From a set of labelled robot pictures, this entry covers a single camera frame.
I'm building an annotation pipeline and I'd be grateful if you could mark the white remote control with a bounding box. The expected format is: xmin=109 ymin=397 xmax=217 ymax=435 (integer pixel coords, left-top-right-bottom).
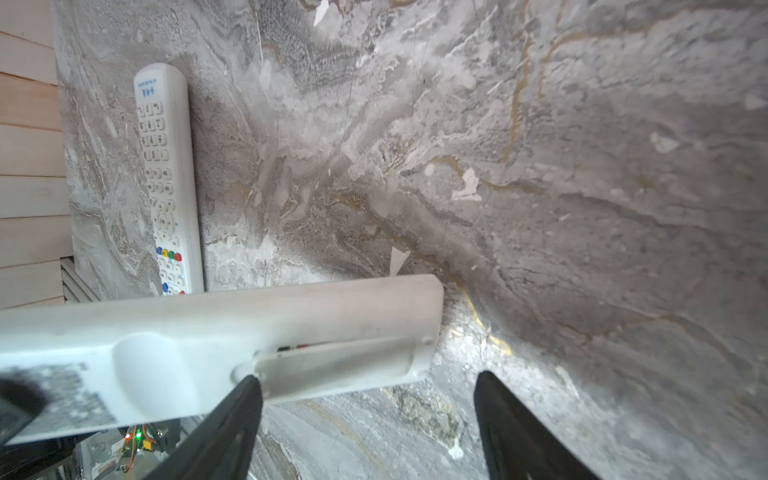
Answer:
xmin=134 ymin=63 xmax=205 ymax=296
xmin=1 ymin=274 xmax=444 ymax=444

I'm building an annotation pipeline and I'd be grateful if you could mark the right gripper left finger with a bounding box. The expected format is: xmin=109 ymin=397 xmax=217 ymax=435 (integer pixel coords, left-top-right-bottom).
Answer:
xmin=147 ymin=376 xmax=263 ymax=480

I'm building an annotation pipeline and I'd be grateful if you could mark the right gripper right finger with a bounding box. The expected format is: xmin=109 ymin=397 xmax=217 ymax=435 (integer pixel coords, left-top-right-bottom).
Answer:
xmin=474 ymin=371 xmax=597 ymax=479

